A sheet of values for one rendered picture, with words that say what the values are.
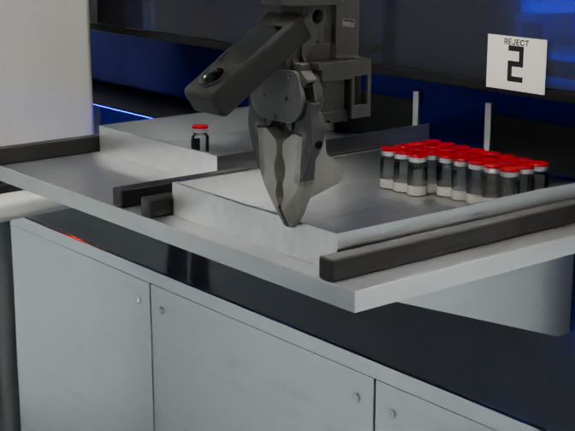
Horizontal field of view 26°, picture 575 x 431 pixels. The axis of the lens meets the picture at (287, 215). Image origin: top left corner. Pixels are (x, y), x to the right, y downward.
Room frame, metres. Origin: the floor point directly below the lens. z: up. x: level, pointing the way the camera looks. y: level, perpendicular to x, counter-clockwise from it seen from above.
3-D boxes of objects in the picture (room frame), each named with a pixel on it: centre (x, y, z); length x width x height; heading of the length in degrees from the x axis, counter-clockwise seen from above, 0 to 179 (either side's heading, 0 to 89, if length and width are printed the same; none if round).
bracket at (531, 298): (1.21, -0.17, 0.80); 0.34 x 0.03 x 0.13; 129
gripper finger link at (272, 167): (1.11, -0.01, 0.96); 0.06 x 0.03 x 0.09; 129
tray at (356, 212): (1.25, -0.10, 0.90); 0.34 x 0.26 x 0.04; 128
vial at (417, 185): (1.34, -0.14, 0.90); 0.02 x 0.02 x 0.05
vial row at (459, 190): (1.32, -0.18, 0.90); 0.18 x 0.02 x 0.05; 38
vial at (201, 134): (1.51, 0.11, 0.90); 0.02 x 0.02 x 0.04
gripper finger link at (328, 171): (1.09, -0.03, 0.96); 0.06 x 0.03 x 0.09; 129
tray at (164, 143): (1.59, 0.03, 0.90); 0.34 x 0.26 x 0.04; 129
